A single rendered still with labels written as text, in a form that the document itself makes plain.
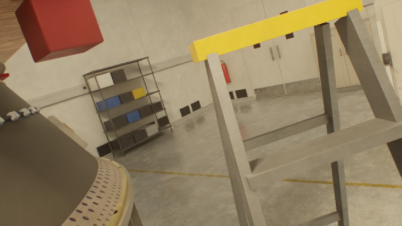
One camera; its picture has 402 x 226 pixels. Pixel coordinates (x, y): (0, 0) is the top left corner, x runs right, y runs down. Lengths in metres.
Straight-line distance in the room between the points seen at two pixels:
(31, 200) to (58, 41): 0.37
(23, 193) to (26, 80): 5.82
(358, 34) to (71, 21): 0.69
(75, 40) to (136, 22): 7.22
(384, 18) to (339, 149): 2.16
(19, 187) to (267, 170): 0.52
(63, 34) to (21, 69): 5.73
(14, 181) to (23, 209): 0.07
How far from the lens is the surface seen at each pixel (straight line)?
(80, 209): 0.80
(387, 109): 0.79
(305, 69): 7.40
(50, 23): 0.83
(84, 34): 0.85
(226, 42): 0.69
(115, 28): 7.63
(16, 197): 0.73
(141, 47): 7.88
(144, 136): 6.91
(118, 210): 0.84
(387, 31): 2.80
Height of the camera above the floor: 1.48
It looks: 10 degrees down
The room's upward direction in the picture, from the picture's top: 17 degrees counter-clockwise
